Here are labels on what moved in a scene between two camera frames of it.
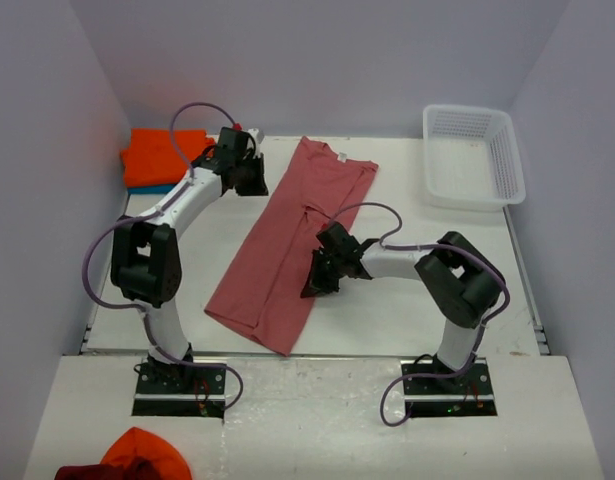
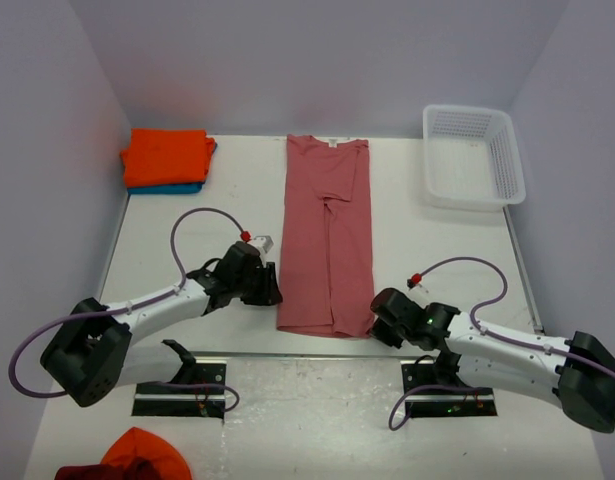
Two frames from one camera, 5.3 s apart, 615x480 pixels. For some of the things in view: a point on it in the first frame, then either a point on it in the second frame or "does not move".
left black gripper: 259,187 → 268,293
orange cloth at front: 136,442 does not move
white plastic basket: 472,161 does not move
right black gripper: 319,285 → 379,331
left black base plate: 181,391 does not move
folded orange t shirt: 152,159 does not move
